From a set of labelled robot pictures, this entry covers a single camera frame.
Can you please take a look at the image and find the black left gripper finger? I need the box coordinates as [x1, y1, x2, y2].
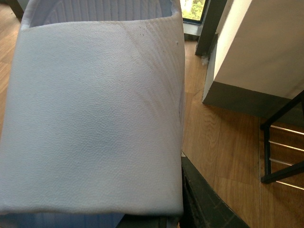
[180, 157, 248, 228]

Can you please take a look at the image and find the light blue slide sandal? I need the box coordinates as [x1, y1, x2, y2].
[0, 0, 185, 228]

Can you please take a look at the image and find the black metal shoe rack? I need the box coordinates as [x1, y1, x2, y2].
[260, 91, 304, 190]

